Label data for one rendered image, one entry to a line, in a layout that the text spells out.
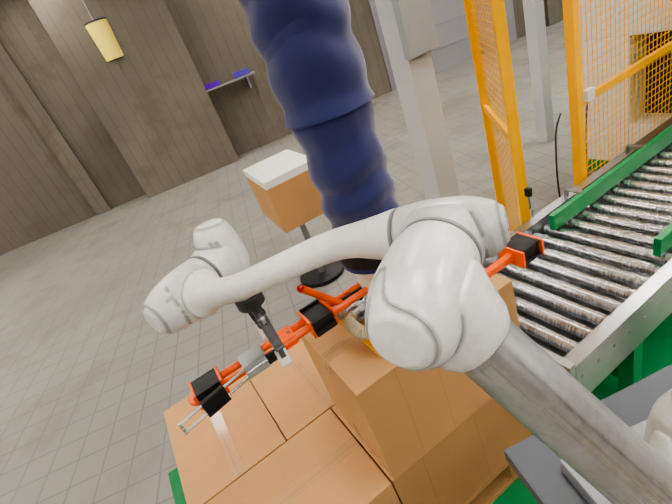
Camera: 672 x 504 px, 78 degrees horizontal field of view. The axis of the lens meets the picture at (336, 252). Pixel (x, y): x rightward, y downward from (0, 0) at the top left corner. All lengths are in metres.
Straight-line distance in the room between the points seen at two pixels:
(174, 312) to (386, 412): 0.67
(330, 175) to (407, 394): 0.66
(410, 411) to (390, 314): 0.85
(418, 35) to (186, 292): 1.92
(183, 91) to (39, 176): 3.31
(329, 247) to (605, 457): 0.52
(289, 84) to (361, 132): 0.20
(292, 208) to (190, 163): 6.06
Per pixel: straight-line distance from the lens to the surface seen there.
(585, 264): 2.11
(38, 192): 10.11
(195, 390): 1.20
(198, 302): 0.89
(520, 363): 0.61
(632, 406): 1.33
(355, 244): 0.76
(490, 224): 0.66
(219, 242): 0.98
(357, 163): 1.04
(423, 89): 2.53
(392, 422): 1.31
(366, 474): 1.52
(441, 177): 2.68
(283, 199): 2.93
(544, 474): 1.21
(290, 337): 1.18
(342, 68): 1.00
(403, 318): 0.50
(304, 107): 1.01
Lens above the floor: 1.79
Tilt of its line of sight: 28 degrees down
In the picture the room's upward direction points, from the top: 22 degrees counter-clockwise
